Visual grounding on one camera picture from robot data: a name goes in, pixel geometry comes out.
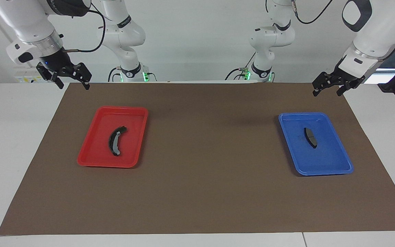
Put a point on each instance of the red plastic tray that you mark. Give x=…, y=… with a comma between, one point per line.
x=96, y=151

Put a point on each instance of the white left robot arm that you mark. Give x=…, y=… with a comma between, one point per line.
x=372, y=34

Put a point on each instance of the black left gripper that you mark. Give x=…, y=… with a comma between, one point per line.
x=341, y=79

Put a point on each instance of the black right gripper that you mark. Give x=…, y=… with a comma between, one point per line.
x=58, y=65

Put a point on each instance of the white wall socket box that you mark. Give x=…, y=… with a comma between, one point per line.
x=29, y=74

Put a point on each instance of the brown table mat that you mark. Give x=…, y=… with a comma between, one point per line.
x=204, y=199

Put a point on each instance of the blue plastic tray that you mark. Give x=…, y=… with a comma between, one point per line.
x=324, y=161

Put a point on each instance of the short dark brake pad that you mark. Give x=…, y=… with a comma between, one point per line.
x=310, y=138

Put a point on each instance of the long curved grey brake pad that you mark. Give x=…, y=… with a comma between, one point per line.
x=115, y=142

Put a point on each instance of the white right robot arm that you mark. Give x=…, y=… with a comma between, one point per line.
x=29, y=20

